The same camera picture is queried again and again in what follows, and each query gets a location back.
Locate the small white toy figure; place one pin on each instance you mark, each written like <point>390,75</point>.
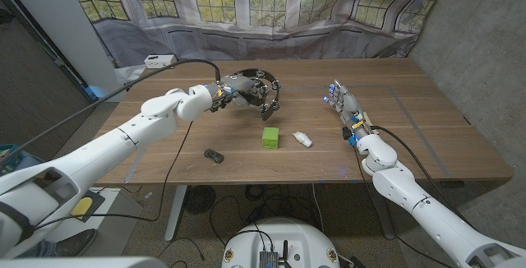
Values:
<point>303,138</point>

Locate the black round floor fan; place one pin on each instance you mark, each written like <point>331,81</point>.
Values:
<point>200,199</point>

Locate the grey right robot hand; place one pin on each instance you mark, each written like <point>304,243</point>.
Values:
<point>349,105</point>

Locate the white pillar board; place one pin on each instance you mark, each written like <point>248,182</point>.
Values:
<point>70,33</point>

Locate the grey table leg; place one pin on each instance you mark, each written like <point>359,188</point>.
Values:
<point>382,214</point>

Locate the black pad with yellow patch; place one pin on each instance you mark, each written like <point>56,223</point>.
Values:
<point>82,207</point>

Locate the small black toy car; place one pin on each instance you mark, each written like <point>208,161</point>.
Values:
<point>214,155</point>

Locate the green cube block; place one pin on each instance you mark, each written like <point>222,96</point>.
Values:
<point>270,138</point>

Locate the blue storage bin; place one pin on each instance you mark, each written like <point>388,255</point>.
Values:
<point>10,157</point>

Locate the white floor cabinet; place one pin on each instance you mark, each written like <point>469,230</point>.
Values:
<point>119,214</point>

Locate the black shoe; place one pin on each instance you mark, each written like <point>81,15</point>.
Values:
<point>76,243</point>

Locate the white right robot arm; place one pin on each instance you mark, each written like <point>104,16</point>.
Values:
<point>431,214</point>

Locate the white robot torso base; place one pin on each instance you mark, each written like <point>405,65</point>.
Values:
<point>283,239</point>

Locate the cream small flat piece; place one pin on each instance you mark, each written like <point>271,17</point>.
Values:
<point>367,118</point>

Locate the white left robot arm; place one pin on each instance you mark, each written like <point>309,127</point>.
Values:
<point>102,153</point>

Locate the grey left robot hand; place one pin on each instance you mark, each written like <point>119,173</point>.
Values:
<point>240,85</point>

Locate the white power outlet box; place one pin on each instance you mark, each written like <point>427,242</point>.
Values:
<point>159,60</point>

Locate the white table leg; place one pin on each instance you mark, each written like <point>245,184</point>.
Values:
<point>174,214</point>

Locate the black tambourine with metal jingles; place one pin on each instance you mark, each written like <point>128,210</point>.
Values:
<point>269,109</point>

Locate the printed window backdrop cloth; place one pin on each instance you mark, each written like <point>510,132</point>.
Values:
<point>267,33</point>

